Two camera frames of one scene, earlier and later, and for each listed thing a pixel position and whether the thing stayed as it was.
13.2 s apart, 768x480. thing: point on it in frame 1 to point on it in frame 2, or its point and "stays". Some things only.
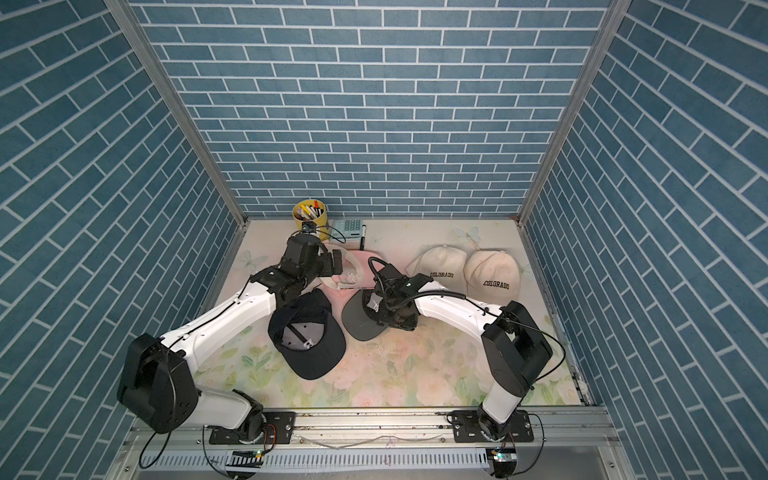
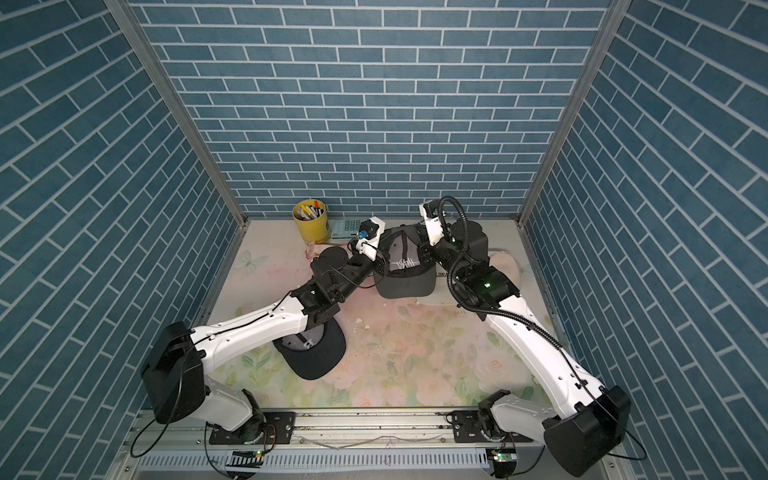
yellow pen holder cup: (312, 210) stays
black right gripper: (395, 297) to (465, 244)
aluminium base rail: (175, 443) stays
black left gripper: (328, 268) to (373, 265)
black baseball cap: (309, 335) stays
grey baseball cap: (363, 315) to (410, 272)
